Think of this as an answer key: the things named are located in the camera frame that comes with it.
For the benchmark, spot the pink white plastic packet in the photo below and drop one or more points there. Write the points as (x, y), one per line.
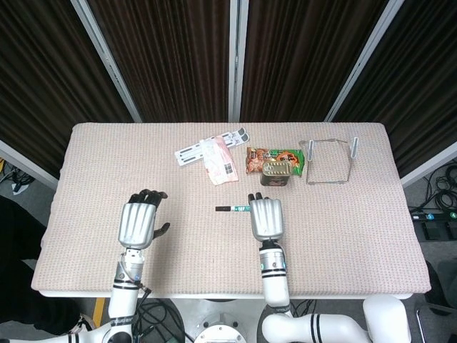
(219, 164)

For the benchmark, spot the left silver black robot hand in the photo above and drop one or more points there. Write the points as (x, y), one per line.
(137, 221)

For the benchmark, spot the dark green luncheon meat can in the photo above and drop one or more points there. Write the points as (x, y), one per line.
(275, 175)

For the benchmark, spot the white table frame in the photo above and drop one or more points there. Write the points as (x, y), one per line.
(214, 295)

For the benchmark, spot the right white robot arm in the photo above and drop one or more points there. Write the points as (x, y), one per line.
(275, 286)

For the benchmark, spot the black marker cap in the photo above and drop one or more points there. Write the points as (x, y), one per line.
(223, 208)

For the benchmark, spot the round silver robot base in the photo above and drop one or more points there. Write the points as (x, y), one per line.
(221, 330)

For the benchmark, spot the black foot pedal box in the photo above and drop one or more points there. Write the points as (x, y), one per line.
(437, 231)

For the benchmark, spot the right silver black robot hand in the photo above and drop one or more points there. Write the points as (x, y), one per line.
(266, 218)

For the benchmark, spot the beige woven tablecloth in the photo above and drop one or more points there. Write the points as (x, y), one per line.
(339, 232)

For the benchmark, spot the orange green snack packet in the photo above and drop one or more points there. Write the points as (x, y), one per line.
(255, 159)

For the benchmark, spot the black power strip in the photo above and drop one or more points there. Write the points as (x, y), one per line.
(433, 216)

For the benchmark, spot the white green marker pen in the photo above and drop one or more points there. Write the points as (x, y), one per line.
(240, 208)

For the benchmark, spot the white partition post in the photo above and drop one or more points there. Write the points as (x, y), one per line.
(237, 60)
(360, 60)
(107, 60)

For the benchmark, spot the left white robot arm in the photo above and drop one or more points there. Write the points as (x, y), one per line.
(123, 296)

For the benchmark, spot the grey folding plastic stand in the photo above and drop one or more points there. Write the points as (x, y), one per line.
(187, 155)

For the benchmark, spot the dark brown curtain panel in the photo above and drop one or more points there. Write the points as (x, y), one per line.
(421, 89)
(43, 89)
(303, 53)
(171, 60)

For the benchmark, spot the white partition rail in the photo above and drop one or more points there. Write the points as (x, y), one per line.
(428, 166)
(28, 164)

